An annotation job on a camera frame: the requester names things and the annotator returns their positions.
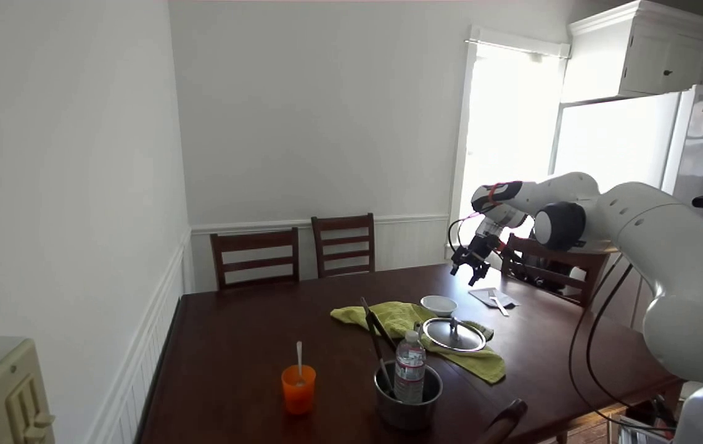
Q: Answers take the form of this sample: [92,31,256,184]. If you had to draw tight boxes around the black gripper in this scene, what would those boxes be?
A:
[448,232,501,289]

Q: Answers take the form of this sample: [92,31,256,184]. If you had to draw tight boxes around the small white bowl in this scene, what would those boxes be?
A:
[420,293,458,318]

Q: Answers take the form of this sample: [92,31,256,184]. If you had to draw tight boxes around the small white paper pad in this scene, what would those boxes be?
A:
[466,283,517,315]

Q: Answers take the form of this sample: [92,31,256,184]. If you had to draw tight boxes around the steel pot lid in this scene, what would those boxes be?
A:
[420,314,495,355]

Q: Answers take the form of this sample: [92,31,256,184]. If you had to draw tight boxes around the yellow-green dish cloth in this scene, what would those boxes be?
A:
[327,298,510,387]

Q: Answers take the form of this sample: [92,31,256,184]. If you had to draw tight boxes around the dark wooden chair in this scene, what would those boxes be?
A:
[499,232,614,311]
[309,209,378,281]
[208,228,300,293]
[473,398,530,444]

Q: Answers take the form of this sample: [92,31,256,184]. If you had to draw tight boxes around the black kitchen tongs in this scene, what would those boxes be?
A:
[357,293,399,393]

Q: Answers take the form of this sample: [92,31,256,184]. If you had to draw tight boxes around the clear plastic water bottle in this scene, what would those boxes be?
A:
[393,329,429,405]

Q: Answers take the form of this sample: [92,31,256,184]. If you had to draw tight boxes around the steel saucepan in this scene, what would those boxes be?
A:
[369,357,446,434]

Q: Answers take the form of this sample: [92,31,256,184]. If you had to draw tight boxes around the bright white-framed window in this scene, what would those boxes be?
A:
[446,27,572,249]

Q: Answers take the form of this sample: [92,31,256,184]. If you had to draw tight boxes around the white refrigerator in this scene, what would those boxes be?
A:
[551,84,703,208]

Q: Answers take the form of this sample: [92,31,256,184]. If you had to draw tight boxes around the orange plastic cup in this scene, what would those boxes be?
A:
[278,362,319,417]

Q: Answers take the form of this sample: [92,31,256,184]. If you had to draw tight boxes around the thin gripper cable loop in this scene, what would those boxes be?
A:
[445,214,483,252]

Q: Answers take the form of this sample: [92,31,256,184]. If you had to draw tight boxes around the long black robot cable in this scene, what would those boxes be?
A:
[568,257,642,415]

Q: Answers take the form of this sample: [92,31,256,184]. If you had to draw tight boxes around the cream wall light switch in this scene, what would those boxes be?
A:
[0,337,59,444]

